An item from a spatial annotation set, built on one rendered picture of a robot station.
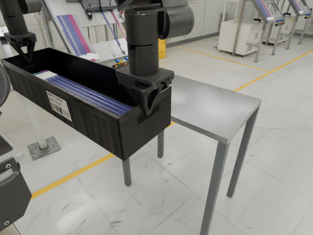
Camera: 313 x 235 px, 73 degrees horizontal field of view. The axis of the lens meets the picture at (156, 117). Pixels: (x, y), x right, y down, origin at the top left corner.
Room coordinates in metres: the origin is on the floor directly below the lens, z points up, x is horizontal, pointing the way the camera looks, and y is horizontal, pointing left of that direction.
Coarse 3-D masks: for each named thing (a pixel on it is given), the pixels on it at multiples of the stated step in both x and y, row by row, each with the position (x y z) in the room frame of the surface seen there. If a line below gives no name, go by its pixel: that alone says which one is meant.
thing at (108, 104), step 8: (40, 72) 0.74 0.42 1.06; (48, 72) 0.74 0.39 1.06; (48, 80) 0.67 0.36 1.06; (56, 80) 0.67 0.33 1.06; (64, 80) 0.67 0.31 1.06; (64, 88) 0.61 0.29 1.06; (72, 88) 0.60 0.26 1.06; (80, 88) 0.60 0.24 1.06; (80, 96) 0.55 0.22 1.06; (88, 96) 0.55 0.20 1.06; (96, 96) 0.55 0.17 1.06; (104, 96) 0.55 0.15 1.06; (96, 104) 0.50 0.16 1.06; (104, 104) 0.50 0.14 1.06; (112, 104) 0.50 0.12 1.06; (120, 104) 0.50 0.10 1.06; (112, 112) 0.46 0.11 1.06; (120, 112) 0.46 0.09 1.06
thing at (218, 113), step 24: (192, 96) 1.07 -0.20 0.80; (216, 96) 1.07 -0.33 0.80; (240, 96) 1.07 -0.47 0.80; (192, 120) 0.82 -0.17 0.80; (216, 120) 0.82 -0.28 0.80; (240, 120) 0.82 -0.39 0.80; (240, 144) 1.02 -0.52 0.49; (216, 168) 0.70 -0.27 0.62; (240, 168) 1.01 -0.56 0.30; (216, 192) 0.68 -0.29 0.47
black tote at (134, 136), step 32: (32, 64) 0.76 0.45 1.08; (64, 64) 0.77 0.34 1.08; (96, 64) 0.64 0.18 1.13; (32, 96) 0.59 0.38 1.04; (64, 96) 0.45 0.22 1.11; (128, 96) 0.56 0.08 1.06; (160, 96) 0.43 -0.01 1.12; (96, 128) 0.38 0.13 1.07; (128, 128) 0.35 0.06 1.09; (160, 128) 0.43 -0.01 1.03
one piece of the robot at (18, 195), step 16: (0, 144) 0.36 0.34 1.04; (0, 160) 0.31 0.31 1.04; (16, 160) 0.32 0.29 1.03; (0, 176) 0.29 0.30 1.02; (16, 176) 0.31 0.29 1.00; (0, 192) 0.28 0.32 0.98; (16, 192) 0.30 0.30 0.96; (0, 208) 0.27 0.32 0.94; (16, 208) 0.29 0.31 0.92; (0, 224) 0.26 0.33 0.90
